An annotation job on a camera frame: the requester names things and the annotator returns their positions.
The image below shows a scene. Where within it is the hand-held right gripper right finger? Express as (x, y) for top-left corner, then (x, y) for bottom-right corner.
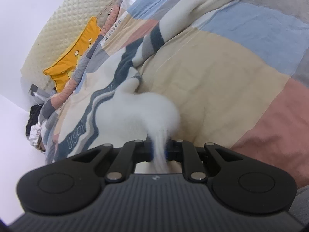
(165, 139), (244, 183)

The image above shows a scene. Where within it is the white crumpled cloth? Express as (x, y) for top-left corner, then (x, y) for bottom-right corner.
(27, 122), (43, 148)

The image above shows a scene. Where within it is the yellow crown print pillow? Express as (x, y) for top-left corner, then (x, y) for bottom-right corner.
(43, 16), (102, 94)

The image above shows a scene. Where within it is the black knitted cloth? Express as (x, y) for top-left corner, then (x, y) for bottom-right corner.
(25, 105), (45, 136)

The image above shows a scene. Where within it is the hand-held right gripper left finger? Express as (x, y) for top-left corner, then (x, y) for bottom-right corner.
(72, 139), (154, 183)

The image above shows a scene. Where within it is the cream fluffy striped sweater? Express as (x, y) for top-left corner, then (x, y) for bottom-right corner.
(54, 0), (245, 174)

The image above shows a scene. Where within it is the patchwork quilt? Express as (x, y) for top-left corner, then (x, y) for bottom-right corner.
(40, 0), (309, 189)

